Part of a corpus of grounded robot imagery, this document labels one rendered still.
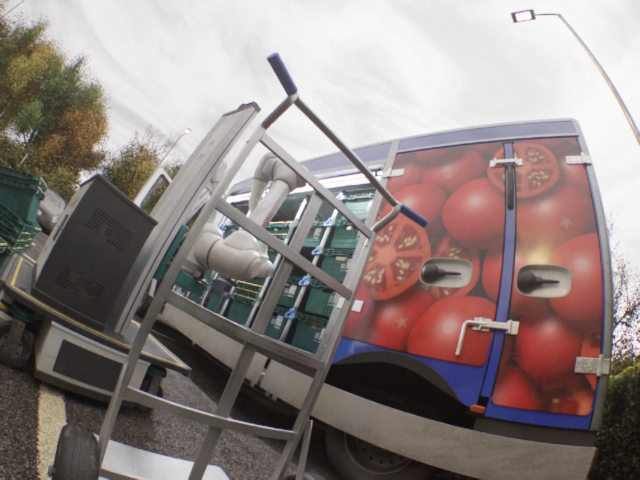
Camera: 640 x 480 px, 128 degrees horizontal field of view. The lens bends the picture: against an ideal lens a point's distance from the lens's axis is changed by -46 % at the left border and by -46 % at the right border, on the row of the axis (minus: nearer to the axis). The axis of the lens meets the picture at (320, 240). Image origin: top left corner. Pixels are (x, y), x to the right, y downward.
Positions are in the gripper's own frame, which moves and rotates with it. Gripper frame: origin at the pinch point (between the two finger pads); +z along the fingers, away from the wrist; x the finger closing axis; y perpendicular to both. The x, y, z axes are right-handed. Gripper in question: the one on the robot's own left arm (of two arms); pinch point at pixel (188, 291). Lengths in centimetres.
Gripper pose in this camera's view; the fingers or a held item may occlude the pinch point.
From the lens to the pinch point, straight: 187.7
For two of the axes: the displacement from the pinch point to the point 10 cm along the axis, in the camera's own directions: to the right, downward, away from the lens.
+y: 4.4, 5.2, 7.3
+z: -3.6, 8.5, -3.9
